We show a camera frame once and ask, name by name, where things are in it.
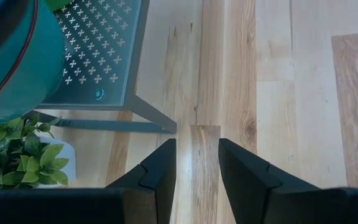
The green plastic mini bowl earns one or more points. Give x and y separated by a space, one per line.
57 3

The teal patterned mini bowl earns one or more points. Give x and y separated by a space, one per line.
26 62

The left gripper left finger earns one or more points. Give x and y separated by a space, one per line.
157 174

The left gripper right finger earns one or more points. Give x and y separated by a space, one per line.
244 180

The grey perforated metal shelf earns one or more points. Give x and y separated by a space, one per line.
104 46

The small potted green plant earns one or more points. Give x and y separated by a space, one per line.
11 155

